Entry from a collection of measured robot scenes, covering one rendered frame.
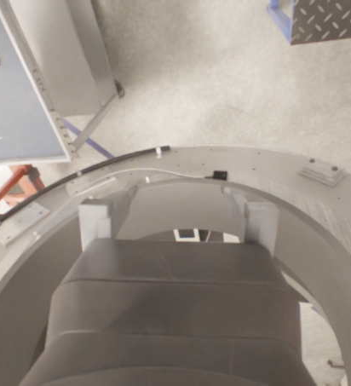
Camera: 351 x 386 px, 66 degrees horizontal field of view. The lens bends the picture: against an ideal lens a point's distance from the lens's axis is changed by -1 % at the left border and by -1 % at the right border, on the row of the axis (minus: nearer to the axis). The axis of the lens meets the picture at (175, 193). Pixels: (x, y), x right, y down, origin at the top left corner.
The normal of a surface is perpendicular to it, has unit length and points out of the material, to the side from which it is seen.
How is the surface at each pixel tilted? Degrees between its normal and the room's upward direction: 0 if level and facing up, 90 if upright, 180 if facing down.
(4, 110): 0
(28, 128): 0
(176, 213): 7
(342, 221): 90
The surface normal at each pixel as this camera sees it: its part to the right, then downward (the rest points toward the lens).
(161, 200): 0.06, 0.63
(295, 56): -0.15, 0.65
